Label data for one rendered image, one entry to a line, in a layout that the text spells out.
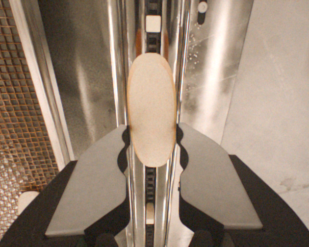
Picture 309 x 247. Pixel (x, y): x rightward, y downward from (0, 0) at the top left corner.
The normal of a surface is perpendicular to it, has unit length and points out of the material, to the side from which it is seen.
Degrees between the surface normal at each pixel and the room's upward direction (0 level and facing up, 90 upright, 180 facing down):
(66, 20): 0
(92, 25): 0
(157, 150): 11
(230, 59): 0
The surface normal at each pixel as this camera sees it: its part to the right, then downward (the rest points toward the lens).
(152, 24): 0.02, 0.47
